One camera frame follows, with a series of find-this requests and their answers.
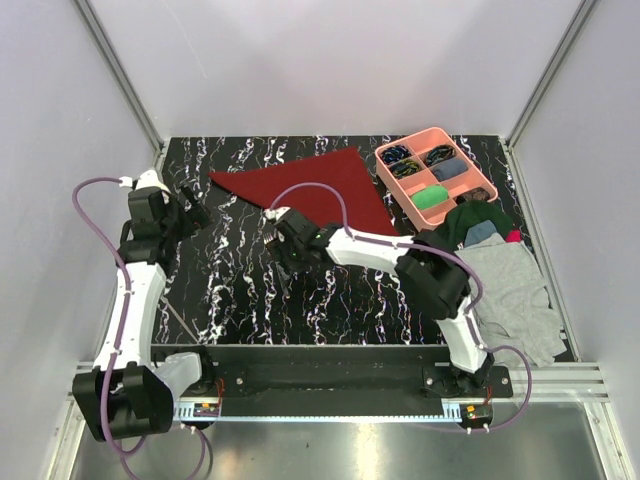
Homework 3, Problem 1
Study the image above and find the silver fork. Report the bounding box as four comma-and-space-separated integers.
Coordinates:
160, 296, 199, 344
275, 262, 290, 299

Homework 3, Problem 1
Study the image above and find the red cloth napkin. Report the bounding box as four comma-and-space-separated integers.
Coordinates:
209, 147, 397, 236

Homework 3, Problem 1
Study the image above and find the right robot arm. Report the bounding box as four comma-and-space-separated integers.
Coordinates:
264, 207, 494, 397

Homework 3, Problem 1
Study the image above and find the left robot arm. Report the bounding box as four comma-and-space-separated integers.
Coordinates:
72, 169, 216, 444

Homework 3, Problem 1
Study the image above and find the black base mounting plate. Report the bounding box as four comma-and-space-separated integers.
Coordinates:
151, 344, 514, 423

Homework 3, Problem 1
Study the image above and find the green rolled cloth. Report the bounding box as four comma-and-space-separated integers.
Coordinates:
410, 185, 449, 210

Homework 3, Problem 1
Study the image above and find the pink compartment tray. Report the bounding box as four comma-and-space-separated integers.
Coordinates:
375, 127, 498, 230

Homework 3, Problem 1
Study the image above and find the dark green cloth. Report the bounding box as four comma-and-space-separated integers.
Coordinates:
435, 200, 515, 248

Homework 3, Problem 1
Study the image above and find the blue rolled cloth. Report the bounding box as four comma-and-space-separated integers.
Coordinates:
431, 158, 469, 182

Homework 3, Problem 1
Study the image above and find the magenta cloth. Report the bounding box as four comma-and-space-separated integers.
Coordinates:
505, 230, 521, 243

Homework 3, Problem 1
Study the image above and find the grey cloth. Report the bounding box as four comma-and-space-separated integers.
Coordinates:
457, 233, 566, 367

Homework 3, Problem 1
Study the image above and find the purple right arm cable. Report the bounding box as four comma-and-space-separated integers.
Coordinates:
269, 182, 534, 434

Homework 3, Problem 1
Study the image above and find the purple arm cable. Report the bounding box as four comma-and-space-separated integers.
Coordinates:
269, 182, 534, 434
72, 175, 214, 479

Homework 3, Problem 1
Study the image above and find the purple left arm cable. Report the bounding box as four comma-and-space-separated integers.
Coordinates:
72, 175, 214, 479

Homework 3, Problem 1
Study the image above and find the left aluminium frame post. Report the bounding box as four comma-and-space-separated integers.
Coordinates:
71, 0, 165, 157

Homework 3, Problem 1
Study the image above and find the aluminium frame post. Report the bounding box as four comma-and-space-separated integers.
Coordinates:
71, 0, 165, 157
505, 0, 600, 149

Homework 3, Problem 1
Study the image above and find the right aluminium frame post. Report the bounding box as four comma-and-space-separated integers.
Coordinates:
505, 0, 600, 149

